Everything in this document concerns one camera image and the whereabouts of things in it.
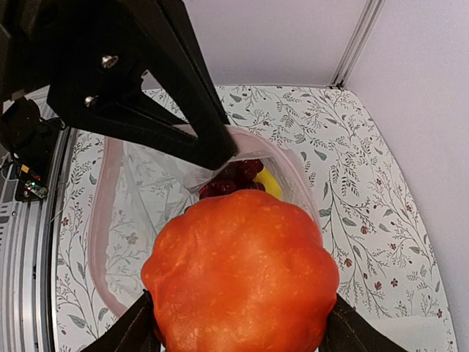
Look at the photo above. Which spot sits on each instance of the yellow lemon toy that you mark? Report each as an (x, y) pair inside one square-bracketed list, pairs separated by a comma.
[(269, 182)]

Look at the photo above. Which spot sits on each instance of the left aluminium frame post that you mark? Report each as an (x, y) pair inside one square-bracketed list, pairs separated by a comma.
[(357, 42)]

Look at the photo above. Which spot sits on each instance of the front aluminium rail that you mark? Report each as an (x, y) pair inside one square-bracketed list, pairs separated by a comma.
[(29, 243)]

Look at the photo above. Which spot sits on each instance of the clear zip top bag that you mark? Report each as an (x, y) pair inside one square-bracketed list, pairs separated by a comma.
[(140, 190)]

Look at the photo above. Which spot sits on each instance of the floral table cloth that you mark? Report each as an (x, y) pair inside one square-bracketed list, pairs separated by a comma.
[(368, 216)]

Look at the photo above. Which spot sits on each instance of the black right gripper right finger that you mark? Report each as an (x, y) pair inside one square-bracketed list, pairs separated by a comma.
[(347, 331)]

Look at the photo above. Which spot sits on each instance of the dark red grapes toy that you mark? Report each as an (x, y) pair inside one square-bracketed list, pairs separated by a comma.
[(237, 175)]

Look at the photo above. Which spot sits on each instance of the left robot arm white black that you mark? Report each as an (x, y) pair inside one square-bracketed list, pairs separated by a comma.
[(29, 125)]

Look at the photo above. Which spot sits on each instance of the white plastic basket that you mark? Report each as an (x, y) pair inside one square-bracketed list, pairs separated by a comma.
[(418, 333)]

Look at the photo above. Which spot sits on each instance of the orange toy fruit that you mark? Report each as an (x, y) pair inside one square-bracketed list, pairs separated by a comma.
[(241, 272)]

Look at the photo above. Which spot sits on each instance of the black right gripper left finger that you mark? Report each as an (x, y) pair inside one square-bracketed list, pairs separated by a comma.
[(131, 332)]

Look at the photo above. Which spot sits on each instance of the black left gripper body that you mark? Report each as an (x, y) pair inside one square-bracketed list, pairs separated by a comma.
[(36, 36)]

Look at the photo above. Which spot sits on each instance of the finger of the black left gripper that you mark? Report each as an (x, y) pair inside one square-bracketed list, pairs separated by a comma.
[(172, 55), (110, 102)]

